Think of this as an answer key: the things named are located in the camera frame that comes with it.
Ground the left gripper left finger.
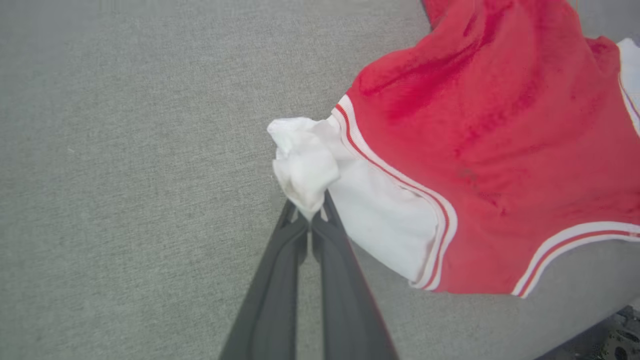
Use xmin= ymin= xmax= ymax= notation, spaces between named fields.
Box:
xmin=219 ymin=200 xmax=311 ymax=360

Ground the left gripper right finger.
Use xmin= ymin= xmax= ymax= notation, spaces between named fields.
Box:
xmin=310 ymin=190 xmax=400 ymax=360

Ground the grey fabric sofa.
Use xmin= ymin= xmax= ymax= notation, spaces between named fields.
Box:
xmin=0 ymin=0 xmax=640 ymax=360

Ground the red and white garment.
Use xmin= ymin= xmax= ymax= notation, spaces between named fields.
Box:
xmin=266 ymin=0 xmax=640 ymax=299

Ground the dark metal machine part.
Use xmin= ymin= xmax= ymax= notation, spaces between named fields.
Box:
xmin=535 ymin=305 xmax=640 ymax=360

